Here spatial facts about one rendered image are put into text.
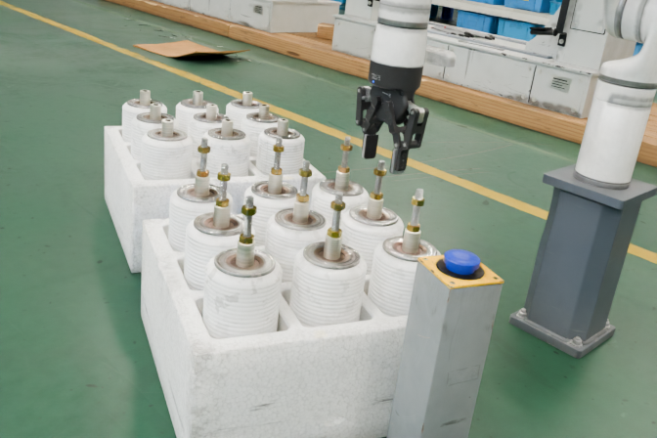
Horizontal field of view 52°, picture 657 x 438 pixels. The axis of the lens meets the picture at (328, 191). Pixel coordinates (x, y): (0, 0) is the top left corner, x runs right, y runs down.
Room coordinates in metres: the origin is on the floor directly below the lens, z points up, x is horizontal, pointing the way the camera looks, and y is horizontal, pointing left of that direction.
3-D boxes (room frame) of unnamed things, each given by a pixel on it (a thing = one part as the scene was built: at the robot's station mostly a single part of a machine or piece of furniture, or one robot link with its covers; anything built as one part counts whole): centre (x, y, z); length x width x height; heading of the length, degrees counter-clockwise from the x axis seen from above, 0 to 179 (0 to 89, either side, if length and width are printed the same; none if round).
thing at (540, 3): (6.10, -1.58, 0.36); 0.50 x 0.38 x 0.21; 137
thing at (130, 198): (1.41, 0.27, 0.09); 0.39 x 0.39 x 0.18; 27
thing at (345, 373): (0.92, 0.04, 0.09); 0.39 x 0.39 x 0.18; 25
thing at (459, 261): (0.69, -0.16, 0.32); 0.04 x 0.04 x 0.02
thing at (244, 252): (0.76, 0.09, 0.26); 0.02 x 0.02 x 0.03
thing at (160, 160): (1.25, 0.32, 0.16); 0.10 x 0.10 x 0.18
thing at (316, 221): (0.92, 0.04, 0.25); 0.08 x 0.08 x 0.01
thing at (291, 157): (1.36, 0.11, 0.16); 0.10 x 0.10 x 0.18
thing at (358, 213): (0.97, -0.07, 0.25); 0.08 x 0.08 x 0.01
